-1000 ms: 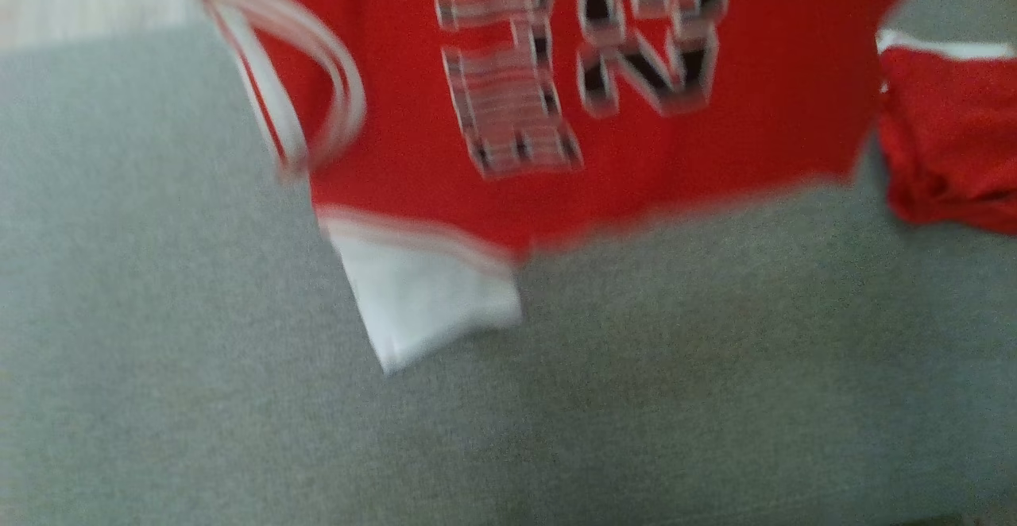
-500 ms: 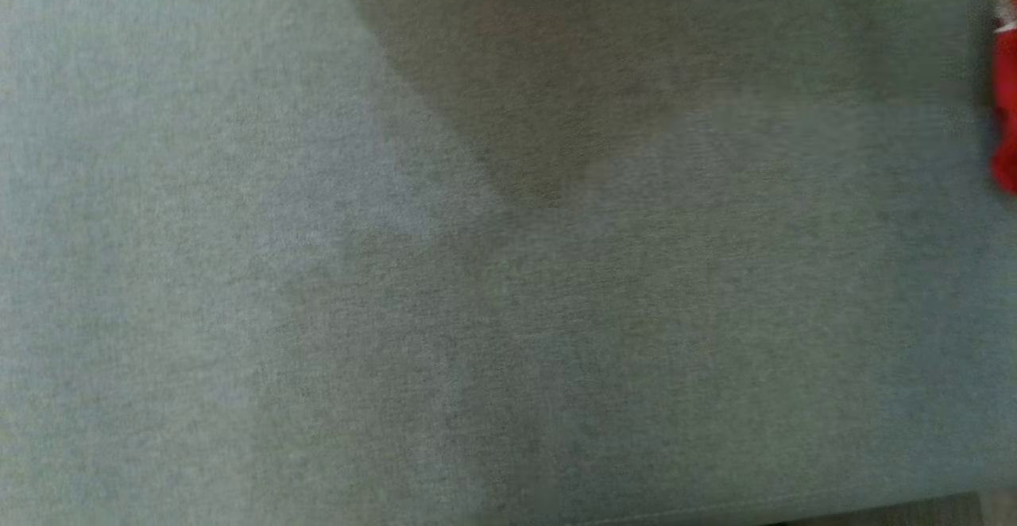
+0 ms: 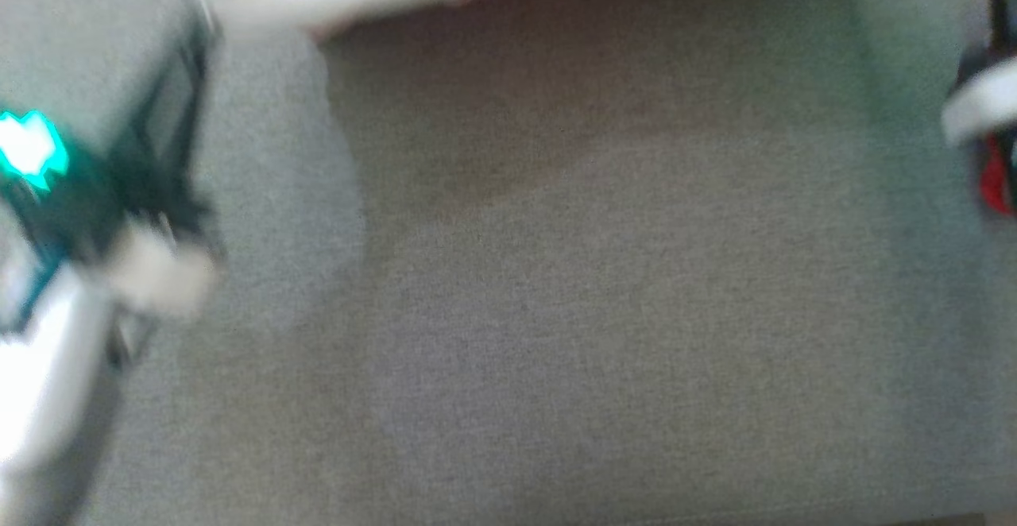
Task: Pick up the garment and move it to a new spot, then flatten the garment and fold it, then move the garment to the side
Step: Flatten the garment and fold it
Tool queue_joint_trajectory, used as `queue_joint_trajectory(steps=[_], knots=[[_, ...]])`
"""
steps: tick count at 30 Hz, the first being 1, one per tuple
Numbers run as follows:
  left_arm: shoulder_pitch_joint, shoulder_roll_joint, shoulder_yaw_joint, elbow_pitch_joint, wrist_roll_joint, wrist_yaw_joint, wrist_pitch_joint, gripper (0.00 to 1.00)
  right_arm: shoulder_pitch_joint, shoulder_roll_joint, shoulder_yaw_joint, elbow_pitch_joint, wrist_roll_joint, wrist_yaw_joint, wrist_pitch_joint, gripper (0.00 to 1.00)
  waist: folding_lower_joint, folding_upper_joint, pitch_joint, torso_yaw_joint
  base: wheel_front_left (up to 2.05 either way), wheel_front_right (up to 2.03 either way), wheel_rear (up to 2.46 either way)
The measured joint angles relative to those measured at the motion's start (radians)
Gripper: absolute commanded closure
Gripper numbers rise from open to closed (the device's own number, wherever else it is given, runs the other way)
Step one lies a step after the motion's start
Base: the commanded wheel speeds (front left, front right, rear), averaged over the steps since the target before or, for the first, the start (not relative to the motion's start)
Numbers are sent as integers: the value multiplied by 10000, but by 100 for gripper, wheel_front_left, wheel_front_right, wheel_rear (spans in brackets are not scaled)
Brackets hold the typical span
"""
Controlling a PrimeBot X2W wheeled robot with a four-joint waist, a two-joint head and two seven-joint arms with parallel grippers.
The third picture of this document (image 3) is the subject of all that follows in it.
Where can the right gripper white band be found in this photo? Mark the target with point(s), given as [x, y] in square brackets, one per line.
[989, 105]

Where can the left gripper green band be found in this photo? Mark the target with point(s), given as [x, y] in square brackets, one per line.
[87, 200]

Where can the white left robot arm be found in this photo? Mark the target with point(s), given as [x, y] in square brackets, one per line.
[40, 399]

